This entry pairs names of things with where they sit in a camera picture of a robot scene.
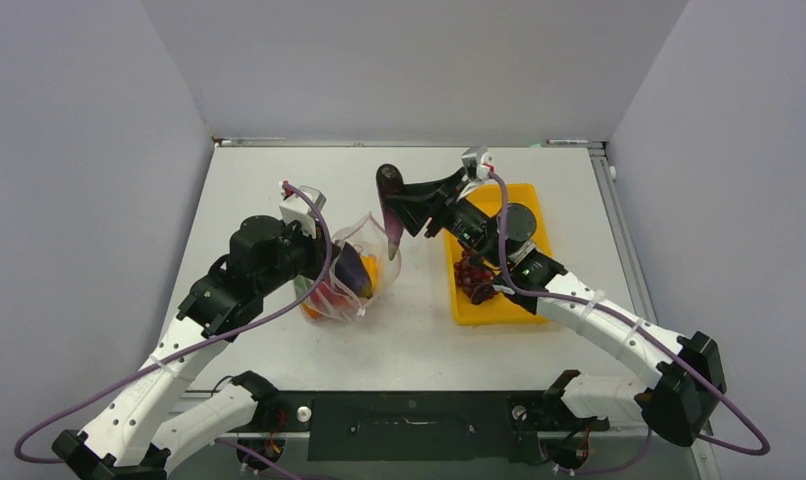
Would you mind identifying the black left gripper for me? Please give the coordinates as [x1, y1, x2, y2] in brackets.
[256, 217, 340, 295]

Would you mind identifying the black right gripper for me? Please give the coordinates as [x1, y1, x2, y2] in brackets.
[387, 168, 508, 267]

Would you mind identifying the slim purple white eggplant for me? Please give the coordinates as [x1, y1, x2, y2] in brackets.
[376, 163, 406, 262]

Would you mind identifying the yellow bell pepper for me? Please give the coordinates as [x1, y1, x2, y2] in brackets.
[361, 255, 378, 289]

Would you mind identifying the dark purple eggplant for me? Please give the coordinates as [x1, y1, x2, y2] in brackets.
[335, 242, 373, 299]

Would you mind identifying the clear zip top bag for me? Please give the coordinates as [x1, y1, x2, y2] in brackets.
[300, 213, 402, 322]

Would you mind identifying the red grape bunch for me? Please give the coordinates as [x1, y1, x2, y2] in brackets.
[453, 250, 497, 305]

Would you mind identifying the red tomato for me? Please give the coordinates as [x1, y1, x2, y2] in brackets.
[309, 283, 350, 316]

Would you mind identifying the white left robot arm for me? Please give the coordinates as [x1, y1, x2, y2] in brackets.
[51, 214, 332, 479]

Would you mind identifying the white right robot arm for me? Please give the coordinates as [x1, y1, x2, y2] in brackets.
[375, 164, 726, 447]

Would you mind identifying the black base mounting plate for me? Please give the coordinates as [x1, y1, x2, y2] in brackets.
[245, 390, 610, 464]

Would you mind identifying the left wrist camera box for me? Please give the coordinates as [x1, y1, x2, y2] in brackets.
[279, 181, 326, 239]

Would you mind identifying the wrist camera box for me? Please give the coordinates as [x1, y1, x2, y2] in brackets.
[279, 181, 326, 239]
[459, 146, 494, 199]

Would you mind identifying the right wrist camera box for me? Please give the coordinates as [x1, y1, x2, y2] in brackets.
[459, 146, 494, 199]

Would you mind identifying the aluminium frame rail back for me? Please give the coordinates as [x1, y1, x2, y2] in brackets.
[212, 137, 606, 150]

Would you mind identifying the aluminium frame rail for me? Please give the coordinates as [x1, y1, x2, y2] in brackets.
[588, 149, 718, 447]
[212, 137, 606, 150]

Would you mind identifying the aluminium frame rail right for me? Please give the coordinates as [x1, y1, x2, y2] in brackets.
[588, 149, 718, 447]

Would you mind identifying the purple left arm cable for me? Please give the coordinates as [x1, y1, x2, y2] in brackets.
[13, 182, 335, 480]

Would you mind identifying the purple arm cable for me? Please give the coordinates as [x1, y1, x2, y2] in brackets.
[13, 182, 335, 480]
[486, 170, 771, 476]

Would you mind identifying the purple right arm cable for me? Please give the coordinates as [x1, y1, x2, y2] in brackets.
[486, 170, 771, 476]

